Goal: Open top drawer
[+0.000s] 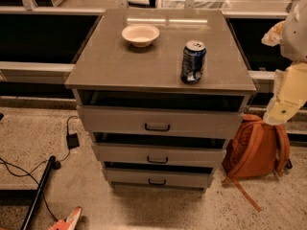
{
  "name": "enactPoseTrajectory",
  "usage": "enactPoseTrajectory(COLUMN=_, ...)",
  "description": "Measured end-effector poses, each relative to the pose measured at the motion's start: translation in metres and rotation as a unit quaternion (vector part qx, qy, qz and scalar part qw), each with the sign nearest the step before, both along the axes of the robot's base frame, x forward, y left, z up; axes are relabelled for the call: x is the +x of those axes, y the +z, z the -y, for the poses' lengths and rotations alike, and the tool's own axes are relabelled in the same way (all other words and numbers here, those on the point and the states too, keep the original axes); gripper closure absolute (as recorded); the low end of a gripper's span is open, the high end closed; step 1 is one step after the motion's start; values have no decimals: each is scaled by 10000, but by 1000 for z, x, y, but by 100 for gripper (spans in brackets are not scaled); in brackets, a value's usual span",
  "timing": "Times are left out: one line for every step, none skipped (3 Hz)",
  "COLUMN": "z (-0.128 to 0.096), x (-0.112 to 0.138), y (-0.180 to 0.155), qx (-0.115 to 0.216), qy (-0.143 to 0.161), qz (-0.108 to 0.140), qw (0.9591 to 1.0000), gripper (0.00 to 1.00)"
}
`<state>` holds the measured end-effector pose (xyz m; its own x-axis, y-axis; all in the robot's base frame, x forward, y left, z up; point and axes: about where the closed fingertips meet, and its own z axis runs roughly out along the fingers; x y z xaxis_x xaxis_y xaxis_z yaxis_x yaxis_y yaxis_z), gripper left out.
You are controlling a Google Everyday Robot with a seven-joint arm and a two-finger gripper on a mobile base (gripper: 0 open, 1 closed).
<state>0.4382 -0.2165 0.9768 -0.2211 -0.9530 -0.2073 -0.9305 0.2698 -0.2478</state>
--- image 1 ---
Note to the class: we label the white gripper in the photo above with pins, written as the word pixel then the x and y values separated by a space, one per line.
pixel 295 38

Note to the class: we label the grey top drawer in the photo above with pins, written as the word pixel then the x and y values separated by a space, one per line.
pixel 164 122

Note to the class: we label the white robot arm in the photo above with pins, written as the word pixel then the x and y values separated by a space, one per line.
pixel 293 45

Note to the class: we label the grey drawer cabinet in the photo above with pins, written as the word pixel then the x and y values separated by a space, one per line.
pixel 111 72

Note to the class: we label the grey bottom drawer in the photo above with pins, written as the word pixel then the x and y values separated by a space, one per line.
pixel 155 178

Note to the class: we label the dented blue soda can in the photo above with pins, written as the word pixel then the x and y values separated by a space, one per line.
pixel 193 61

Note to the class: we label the orange backpack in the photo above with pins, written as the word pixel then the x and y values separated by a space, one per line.
pixel 257 149

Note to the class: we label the black power adapter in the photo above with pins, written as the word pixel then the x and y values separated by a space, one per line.
pixel 72 141

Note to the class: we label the white metal railing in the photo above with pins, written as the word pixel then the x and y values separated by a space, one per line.
pixel 55 73

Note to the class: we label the black metal pole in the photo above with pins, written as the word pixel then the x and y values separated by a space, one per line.
pixel 39 192

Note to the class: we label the orange white object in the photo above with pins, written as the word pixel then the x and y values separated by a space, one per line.
pixel 70 222

